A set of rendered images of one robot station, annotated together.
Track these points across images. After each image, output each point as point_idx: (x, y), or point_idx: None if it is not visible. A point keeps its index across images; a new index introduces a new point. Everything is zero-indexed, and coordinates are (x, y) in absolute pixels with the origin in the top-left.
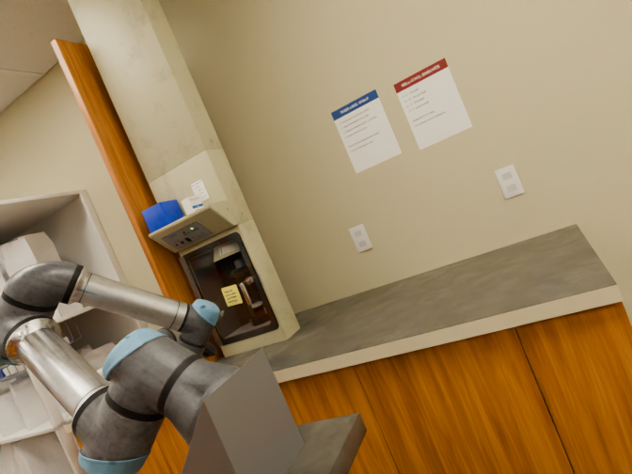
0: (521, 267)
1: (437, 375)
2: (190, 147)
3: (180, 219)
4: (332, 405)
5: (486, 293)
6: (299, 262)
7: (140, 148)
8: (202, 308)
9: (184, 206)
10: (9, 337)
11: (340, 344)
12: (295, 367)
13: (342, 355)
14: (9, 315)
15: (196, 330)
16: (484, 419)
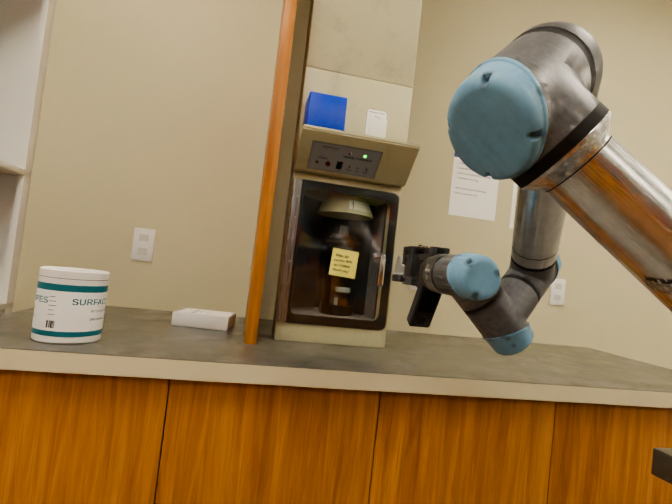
0: (619, 364)
1: (630, 439)
2: (395, 71)
3: (369, 136)
4: (508, 445)
5: (638, 375)
6: None
7: (324, 22)
8: (559, 257)
9: (372, 126)
10: (608, 112)
11: (530, 375)
12: (505, 383)
13: (566, 387)
14: (582, 77)
15: (548, 281)
16: (648, 496)
